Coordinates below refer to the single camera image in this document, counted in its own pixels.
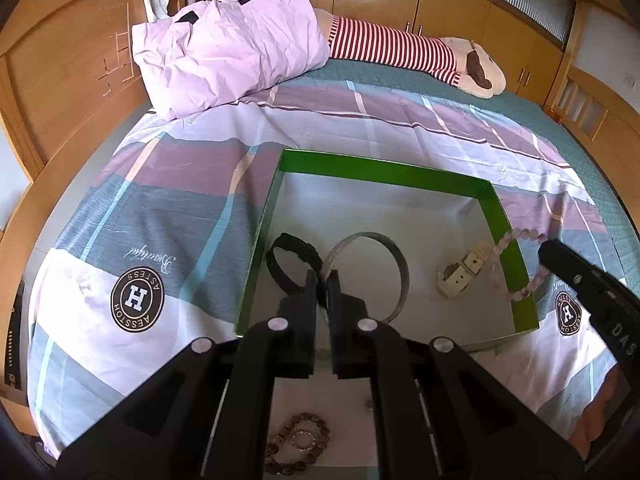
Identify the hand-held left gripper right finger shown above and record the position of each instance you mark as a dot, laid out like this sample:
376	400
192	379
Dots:
334	290

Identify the striped plush toy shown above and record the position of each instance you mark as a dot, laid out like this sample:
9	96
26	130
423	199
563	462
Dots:
390	42

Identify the black device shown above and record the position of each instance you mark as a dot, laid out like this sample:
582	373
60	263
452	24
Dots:
11	340

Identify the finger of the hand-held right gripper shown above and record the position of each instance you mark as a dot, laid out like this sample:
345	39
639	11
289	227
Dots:
562	260

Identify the salmon pink cloth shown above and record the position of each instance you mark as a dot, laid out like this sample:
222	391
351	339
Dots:
607	410

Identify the grey bangle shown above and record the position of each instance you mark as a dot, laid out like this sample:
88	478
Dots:
404	272

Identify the wooden bed footboard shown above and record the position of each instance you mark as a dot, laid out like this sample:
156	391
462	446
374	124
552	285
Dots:
590	105

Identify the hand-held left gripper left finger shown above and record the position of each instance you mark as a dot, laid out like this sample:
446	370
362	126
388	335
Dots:
311	287

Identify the wooden headboard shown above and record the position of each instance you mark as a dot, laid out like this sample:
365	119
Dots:
65	60

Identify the wall socket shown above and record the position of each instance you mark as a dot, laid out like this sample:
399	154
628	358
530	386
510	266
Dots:
630	80

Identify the black wristwatch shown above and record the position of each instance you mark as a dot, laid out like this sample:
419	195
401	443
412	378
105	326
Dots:
295	245

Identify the green cardboard box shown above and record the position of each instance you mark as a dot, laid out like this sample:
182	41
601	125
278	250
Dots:
380	210

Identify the plaid printed bed sheet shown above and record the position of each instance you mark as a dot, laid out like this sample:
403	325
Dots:
165	220

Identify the white wristwatch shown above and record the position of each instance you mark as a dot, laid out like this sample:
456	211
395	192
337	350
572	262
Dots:
465	265

